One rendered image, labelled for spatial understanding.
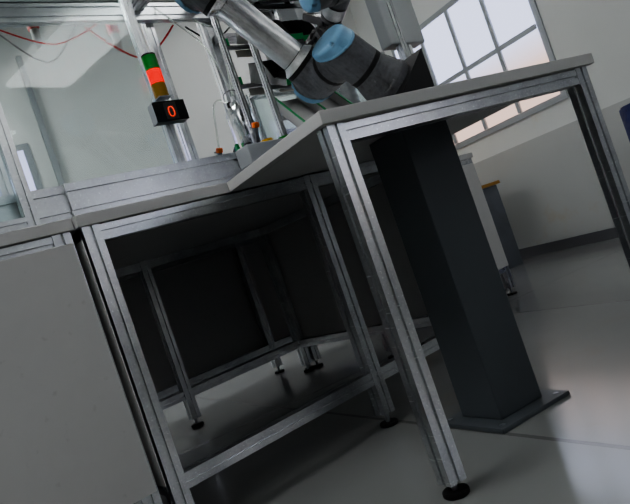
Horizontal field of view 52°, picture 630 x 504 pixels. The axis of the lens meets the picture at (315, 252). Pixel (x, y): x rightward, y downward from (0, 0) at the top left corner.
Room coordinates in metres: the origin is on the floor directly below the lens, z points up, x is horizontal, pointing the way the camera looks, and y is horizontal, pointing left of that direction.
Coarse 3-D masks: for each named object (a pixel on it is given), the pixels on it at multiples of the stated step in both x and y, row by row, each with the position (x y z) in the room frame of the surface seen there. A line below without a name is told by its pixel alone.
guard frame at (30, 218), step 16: (0, 112) 1.53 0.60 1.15; (0, 128) 1.53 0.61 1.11; (0, 144) 1.52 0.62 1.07; (16, 160) 1.53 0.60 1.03; (16, 176) 1.53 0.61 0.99; (16, 192) 1.52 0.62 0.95; (32, 208) 1.53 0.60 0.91; (0, 224) 1.48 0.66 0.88; (16, 224) 1.51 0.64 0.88; (32, 224) 1.53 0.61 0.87
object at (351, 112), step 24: (504, 72) 1.59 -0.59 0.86; (528, 72) 1.63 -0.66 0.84; (552, 72) 1.68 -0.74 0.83; (408, 96) 1.44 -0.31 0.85; (432, 96) 1.47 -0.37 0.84; (456, 96) 1.54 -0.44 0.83; (312, 120) 1.35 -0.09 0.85; (336, 120) 1.34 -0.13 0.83; (456, 120) 1.96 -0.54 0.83; (288, 144) 1.47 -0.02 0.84; (312, 144) 1.52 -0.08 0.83; (360, 144) 1.77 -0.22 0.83; (264, 168) 1.62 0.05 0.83; (288, 168) 1.76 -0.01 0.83; (312, 168) 1.92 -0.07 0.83
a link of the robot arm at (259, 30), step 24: (192, 0) 1.72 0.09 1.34; (216, 0) 1.71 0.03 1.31; (240, 0) 1.74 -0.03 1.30; (240, 24) 1.75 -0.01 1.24; (264, 24) 1.76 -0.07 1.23; (264, 48) 1.79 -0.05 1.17; (288, 48) 1.79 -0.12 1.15; (312, 48) 1.81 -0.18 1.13; (288, 72) 1.82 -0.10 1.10; (312, 72) 1.79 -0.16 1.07; (312, 96) 1.85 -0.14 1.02
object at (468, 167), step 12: (468, 156) 3.73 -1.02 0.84; (468, 168) 3.71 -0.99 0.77; (468, 180) 3.68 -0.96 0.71; (480, 192) 3.73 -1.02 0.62; (480, 204) 3.70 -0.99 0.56; (480, 216) 3.68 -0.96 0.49; (492, 228) 3.72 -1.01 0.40; (492, 240) 3.70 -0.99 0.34; (492, 252) 3.68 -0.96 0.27; (504, 264) 3.72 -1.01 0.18; (504, 276) 3.74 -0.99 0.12; (384, 336) 3.08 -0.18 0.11; (312, 348) 3.55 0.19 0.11; (384, 348) 3.10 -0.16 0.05; (312, 360) 3.57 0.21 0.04
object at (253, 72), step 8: (248, 64) 2.49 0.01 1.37; (264, 64) 2.52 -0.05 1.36; (272, 64) 2.54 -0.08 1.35; (256, 72) 2.45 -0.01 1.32; (272, 72) 2.55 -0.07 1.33; (280, 72) 2.55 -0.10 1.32; (256, 80) 2.47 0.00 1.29; (272, 80) 2.37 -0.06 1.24; (280, 80) 2.32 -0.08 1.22; (288, 80) 2.29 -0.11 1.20
